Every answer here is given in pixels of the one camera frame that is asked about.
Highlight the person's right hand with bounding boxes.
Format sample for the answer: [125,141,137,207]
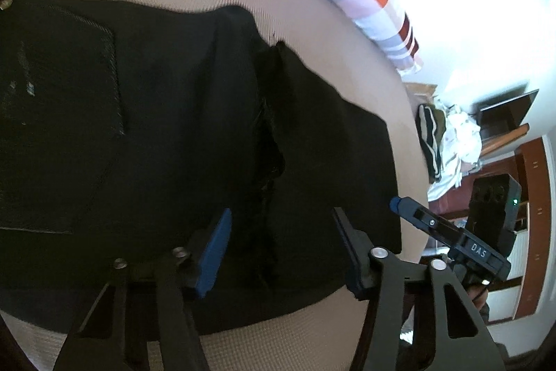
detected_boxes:
[466,282,491,313]

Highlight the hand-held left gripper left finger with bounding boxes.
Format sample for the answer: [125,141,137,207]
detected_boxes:
[53,208,233,371]

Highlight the dark flat panel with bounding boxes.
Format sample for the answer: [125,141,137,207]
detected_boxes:
[478,89,540,137]

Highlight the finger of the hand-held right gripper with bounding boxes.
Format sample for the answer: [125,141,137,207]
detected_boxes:
[390,197,467,250]

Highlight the wooden rail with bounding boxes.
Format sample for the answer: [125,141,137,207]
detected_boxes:
[480,123,531,158]

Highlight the white crumpled cloth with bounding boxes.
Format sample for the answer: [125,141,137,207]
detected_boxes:
[428,104,484,202]

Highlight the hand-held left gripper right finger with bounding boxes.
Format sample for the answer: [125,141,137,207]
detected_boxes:
[332,207,507,371]

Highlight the cardboard box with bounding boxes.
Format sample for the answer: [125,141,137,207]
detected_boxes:
[402,82,439,104]

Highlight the brown wooden cabinet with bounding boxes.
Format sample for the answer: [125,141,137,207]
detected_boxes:
[515,136,556,320]

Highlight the dark striped garment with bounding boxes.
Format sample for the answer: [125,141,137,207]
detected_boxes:
[417,104,444,183]

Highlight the black pants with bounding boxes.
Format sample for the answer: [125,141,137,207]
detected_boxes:
[0,0,402,336]

